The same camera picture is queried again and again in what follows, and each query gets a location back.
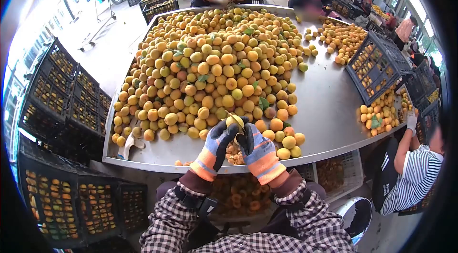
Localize metal sorting table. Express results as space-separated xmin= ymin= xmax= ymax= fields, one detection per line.
xmin=102 ymin=4 xmax=412 ymax=175

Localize person's body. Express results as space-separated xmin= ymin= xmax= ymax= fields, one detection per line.
xmin=188 ymin=231 xmax=344 ymax=253

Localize black wrist band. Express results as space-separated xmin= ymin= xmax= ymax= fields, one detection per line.
xmin=173 ymin=186 xmax=219 ymax=218

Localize white work glove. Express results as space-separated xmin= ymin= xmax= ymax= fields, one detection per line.
xmin=118 ymin=132 xmax=146 ymax=161

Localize metal bucket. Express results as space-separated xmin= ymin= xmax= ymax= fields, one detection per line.
xmin=331 ymin=196 xmax=373 ymax=246

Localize stack of black fruit crates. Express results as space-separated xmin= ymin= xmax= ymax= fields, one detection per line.
xmin=17 ymin=38 xmax=149 ymax=249

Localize person's right hand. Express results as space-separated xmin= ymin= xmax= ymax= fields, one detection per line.
xmin=237 ymin=116 xmax=287 ymax=186

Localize metal frame trolley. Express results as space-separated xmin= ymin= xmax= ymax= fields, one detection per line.
xmin=79 ymin=0 xmax=117 ymax=52

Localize person's left fingers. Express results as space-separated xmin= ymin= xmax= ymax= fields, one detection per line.
xmin=210 ymin=120 xmax=240 ymax=162

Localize person's right fingers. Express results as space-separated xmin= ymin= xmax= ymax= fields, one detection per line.
xmin=237 ymin=116 xmax=255 ymax=156

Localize white plastic crate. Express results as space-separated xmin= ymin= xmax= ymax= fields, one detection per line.
xmin=315 ymin=149 xmax=365 ymax=203

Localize pile of apricots beside crate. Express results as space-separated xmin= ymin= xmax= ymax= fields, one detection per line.
xmin=359 ymin=87 xmax=401 ymax=137

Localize row of black crates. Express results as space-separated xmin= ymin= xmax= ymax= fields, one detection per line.
xmin=404 ymin=61 xmax=441 ymax=145

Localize tipped black plastic crate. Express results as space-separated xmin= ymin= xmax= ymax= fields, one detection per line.
xmin=345 ymin=31 xmax=415 ymax=107

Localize large pile of apricots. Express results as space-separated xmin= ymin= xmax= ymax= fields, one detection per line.
xmin=111 ymin=7 xmax=310 ymax=160

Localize crate of apricot halves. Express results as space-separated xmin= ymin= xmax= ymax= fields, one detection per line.
xmin=209 ymin=174 xmax=276 ymax=218

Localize person's left hand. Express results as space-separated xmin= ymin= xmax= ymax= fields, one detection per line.
xmin=189 ymin=120 xmax=240 ymax=182

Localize heap of halved apricots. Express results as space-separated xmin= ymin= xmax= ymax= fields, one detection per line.
xmin=225 ymin=142 xmax=245 ymax=166

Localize single yellow apricot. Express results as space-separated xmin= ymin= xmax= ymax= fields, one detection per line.
xmin=225 ymin=114 xmax=246 ymax=145

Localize small pile of apricots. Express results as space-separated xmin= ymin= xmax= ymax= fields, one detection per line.
xmin=304 ymin=21 xmax=368 ymax=66

